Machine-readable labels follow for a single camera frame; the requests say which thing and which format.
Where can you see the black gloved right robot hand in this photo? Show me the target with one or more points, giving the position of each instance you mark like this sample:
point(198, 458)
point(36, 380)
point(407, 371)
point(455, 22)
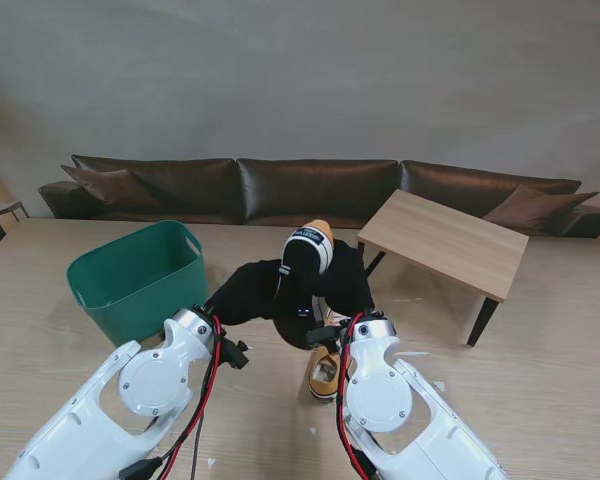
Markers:
point(350, 280)

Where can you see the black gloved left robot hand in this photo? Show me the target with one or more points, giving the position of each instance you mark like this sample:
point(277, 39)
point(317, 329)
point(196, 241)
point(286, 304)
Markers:
point(245, 295)

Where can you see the yellow canvas sneaker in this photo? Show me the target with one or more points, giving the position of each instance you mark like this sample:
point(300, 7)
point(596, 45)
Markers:
point(322, 381)
point(310, 235)

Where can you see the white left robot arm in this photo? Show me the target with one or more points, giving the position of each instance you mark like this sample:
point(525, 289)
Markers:
point(130, 400)

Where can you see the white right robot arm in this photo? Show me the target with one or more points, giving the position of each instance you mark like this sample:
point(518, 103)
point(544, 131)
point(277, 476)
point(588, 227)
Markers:
point(390, 400)

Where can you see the small wooden stand black legs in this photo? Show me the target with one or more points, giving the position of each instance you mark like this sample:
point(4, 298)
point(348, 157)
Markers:
point(440, 240)

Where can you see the long white paper scrap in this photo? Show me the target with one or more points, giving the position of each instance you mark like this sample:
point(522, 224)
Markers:
point(415, 354)

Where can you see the brown leather sofa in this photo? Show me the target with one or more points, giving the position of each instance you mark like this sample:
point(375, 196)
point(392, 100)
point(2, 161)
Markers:
point(305, 190)

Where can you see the green plastic basket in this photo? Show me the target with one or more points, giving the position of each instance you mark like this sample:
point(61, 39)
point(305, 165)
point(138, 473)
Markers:
point(130, 265)

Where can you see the brown sofa cushion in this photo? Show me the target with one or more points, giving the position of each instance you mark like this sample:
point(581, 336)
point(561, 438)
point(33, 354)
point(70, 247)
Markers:
point(540, 210)
point(110, 187)

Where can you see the small wooden side table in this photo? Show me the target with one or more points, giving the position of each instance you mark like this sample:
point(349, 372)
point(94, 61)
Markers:
point(7, 206)

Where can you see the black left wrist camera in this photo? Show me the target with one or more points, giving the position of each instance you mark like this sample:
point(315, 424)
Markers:
point(236, 355)

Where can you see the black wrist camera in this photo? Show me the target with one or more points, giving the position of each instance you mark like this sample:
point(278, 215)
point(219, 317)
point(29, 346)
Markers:
point(236, 355)
point(324, 336)

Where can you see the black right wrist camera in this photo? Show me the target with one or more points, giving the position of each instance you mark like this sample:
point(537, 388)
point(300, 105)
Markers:
point(324, 336)

